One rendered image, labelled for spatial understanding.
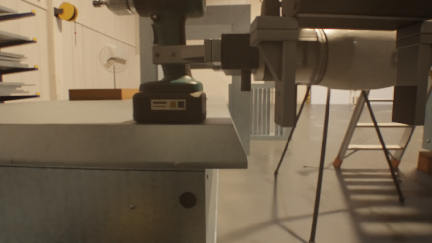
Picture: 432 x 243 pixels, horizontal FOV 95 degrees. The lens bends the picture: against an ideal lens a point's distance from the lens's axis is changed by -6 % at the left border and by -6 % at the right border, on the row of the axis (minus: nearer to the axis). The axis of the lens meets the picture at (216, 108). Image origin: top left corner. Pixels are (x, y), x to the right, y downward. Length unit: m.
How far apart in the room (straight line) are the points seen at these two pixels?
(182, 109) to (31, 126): 0.24
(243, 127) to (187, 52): 1.97
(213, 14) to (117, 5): 1.98
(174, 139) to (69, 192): 0.22
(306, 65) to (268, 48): 0.12
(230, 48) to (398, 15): 0.18
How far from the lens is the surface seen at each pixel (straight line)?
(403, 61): 0.29
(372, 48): 0.35
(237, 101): 2.21
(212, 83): 10.05
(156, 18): 0.36
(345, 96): 11.43
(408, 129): 2.29
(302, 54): 0.32
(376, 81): 0.37
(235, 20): 2.32
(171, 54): 0.32
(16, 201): 0.53
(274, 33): 0.20
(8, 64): 4.96
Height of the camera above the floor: 0.70
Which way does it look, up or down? 5 degrees down
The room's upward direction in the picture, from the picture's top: straight up
